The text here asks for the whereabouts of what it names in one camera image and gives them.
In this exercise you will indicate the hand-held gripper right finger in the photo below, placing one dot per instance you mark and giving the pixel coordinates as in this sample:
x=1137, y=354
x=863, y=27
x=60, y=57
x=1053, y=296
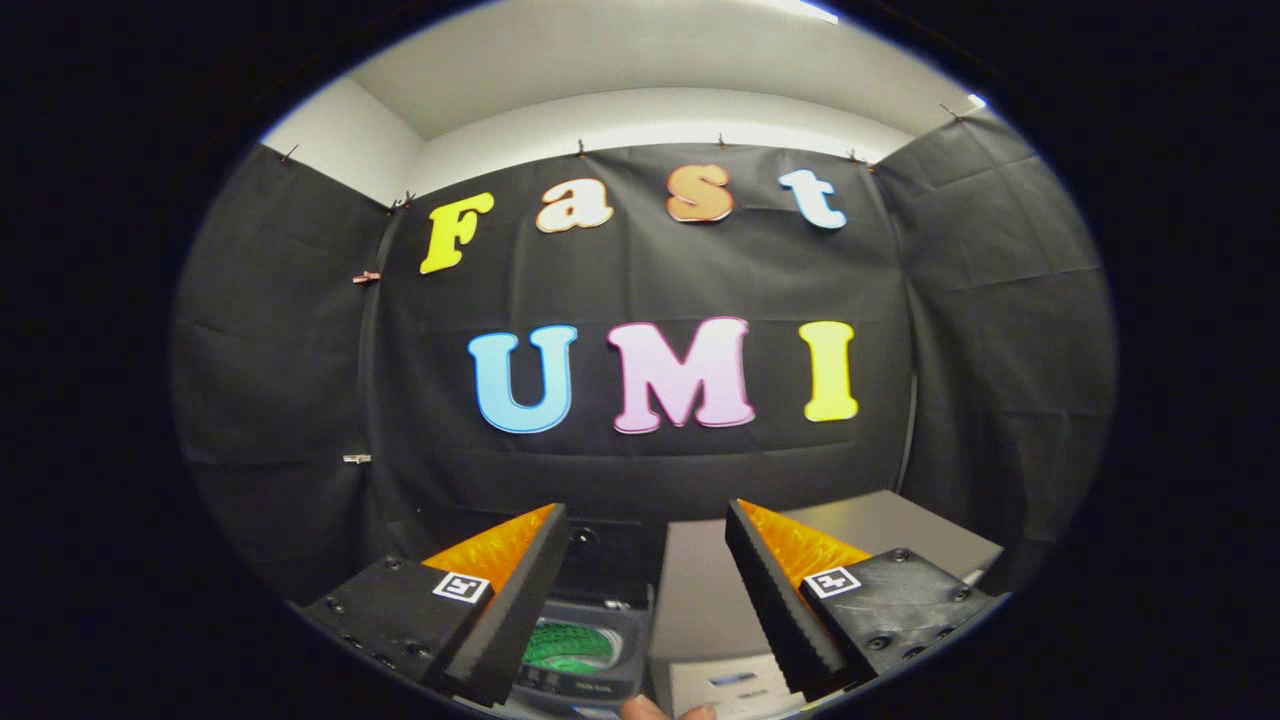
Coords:
x=775, y=610

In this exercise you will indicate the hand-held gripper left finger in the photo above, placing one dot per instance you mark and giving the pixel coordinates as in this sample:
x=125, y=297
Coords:
x=520, y=610

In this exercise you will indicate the green polo shirt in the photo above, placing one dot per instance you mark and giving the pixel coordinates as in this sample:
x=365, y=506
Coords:
x=565, y=650

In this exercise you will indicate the grey washing machine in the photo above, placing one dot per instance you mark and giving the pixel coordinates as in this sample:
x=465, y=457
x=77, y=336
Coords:
x=580, y=686

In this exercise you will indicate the beige box appliance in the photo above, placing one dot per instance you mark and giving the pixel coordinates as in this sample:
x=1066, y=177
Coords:
x=700, y=580

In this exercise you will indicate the black backdrop cloth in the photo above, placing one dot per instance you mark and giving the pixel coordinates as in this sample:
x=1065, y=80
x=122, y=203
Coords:
x=1000, y=350

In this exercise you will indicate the row of black clips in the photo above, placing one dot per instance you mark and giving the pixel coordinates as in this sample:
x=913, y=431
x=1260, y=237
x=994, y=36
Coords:
x=580, y=149

